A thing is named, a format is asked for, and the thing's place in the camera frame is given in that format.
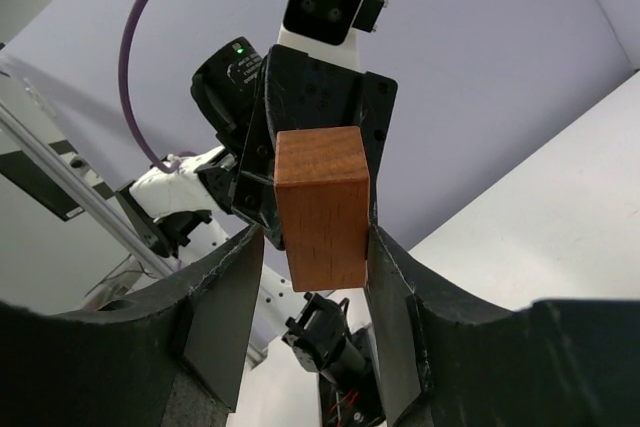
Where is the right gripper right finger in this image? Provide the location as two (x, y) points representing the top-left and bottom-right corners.
(366, 226), (639, 426)

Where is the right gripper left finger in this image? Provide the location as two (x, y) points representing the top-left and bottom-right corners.
(1, 227), (264, 426)

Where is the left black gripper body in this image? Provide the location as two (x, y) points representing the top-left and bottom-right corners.
(190, 37), (398, 250)

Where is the orange arch block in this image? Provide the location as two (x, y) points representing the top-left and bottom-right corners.
(274, 126), (370, 292)

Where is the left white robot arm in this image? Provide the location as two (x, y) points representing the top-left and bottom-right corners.
(116, 37), (398, 426)

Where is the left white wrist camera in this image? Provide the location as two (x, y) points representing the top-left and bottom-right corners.
(277, 0), (388, 72)

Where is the aluminium mounting rail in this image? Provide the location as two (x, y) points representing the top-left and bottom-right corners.
(1, 101), (173, 278)

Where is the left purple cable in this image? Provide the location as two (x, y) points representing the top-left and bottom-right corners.
(121, 0), (306, 174)

